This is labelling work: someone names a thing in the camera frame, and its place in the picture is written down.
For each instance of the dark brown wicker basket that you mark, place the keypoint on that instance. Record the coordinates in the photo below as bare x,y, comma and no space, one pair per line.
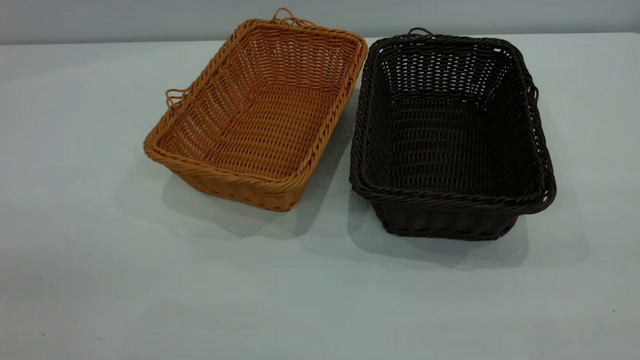
440,150

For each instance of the orange wicker basket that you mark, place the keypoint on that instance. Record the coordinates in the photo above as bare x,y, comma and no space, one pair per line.
260,125

